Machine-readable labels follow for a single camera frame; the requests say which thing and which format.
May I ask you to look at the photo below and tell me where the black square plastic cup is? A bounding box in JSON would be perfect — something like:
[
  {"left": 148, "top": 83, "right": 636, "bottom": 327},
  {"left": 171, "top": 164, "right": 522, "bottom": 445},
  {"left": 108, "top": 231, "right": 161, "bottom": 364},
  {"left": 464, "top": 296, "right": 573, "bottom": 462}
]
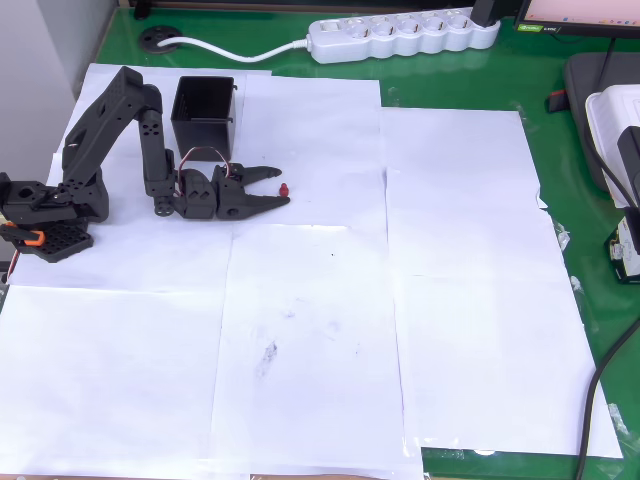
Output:
[{"left": 170, "top": 75, "right": 239, "bottom": 162}]

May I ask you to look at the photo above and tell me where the small green white box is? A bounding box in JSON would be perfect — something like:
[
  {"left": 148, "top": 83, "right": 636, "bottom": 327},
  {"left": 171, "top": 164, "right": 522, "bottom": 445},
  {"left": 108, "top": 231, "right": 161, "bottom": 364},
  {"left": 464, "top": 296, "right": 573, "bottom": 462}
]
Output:
[{"left": 603, "top": 212, "right": 640, "bottom": 286}]

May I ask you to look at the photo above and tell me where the white power strip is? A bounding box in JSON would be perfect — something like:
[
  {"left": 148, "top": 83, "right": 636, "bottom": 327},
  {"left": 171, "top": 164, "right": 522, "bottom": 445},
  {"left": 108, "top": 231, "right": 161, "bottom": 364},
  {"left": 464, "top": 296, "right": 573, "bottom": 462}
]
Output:
[{"left": 306, "top": 7, "right": 502, "bottom": 65}]

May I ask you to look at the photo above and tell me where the orange black clamp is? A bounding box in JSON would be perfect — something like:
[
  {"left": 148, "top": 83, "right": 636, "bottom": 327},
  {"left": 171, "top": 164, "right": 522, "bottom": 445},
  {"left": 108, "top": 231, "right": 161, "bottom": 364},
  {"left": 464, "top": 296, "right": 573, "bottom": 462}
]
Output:
[{"left": 0, "top": 223, "right": 47, "bottom": 249}]

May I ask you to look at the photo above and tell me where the black plug adapter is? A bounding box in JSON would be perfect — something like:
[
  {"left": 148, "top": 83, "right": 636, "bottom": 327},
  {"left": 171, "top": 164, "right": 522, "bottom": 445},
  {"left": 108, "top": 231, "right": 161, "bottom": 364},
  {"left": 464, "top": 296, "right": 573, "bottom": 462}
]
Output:
[{"left": 472, "top": 0, "right": 502, "bottom": 28}]

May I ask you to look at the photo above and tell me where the dark grey pad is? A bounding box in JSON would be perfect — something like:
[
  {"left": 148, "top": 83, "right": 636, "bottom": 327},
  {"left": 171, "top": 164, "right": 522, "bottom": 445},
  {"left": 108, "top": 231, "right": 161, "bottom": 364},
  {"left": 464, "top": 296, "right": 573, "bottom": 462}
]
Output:
[{"left": 563, "top": 51, "right": 640, "bottom": 194}]

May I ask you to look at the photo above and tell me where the white plastic container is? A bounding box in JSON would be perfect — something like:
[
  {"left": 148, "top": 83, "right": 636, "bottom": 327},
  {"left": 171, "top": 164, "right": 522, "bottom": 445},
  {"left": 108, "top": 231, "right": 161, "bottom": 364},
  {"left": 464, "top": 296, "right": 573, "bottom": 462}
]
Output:
[{"left": 584, "top": 84, "right": 640, "bottom": 209}]

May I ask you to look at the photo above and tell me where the computer monitor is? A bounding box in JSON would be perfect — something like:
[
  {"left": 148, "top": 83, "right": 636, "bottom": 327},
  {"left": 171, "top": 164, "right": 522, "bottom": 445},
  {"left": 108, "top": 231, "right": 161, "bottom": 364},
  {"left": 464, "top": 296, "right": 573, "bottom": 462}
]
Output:
[{"left": 517, "top": 0, "right": 640, "bottom": 40}]

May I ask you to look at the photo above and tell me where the black device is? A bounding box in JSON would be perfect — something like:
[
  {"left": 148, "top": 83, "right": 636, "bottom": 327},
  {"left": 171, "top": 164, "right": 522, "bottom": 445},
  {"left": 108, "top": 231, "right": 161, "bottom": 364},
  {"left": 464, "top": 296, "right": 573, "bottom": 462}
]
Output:
[{"left": 617, "top": 125, "right": 640, "bottom": 207}]

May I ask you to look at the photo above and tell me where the red white servo cable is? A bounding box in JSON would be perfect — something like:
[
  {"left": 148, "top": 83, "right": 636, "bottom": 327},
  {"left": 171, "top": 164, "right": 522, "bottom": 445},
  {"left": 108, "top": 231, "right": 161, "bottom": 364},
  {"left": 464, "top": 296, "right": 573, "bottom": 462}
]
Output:
[{"left": 176, "top": 146, "right": 234, "bottom": 197}]

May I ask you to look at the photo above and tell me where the white power strip cable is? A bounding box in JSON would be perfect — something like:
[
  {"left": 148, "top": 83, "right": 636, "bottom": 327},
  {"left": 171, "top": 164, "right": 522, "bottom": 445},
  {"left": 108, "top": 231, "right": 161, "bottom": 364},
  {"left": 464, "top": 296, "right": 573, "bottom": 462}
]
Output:
[{"left": 158, "top": 37, "right": 314, "bottom": 64}]

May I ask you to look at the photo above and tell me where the red white base cable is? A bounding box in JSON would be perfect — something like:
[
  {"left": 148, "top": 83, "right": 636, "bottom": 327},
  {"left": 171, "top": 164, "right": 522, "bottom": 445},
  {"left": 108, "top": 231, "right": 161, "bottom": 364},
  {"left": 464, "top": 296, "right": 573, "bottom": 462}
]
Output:
[{"left": 5, "top": 248, "right": 25, "bottom": 284}]

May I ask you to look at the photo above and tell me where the black cable over container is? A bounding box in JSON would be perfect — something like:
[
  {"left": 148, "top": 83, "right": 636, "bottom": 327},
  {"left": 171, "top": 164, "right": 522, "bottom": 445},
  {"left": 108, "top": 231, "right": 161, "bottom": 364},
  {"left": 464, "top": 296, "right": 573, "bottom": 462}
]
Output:
[{"left": 582, "top": 117, "right": 636, "bottom": 209}]

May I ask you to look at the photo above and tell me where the thin black monitor cable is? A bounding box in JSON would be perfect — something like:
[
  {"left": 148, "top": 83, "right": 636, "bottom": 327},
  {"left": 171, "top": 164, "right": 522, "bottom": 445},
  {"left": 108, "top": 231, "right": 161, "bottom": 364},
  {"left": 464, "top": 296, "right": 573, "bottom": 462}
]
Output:
[{"left": 597, "top": 37, "right": 618, "bottom": 89}]

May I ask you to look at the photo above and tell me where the thick black cable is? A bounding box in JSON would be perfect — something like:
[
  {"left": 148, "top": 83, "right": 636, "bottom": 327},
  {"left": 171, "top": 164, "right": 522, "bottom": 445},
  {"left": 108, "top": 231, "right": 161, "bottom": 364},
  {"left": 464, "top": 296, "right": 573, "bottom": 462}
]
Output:
[{"left": 574, "top": 319, "right": 640, "bottom": 480}]

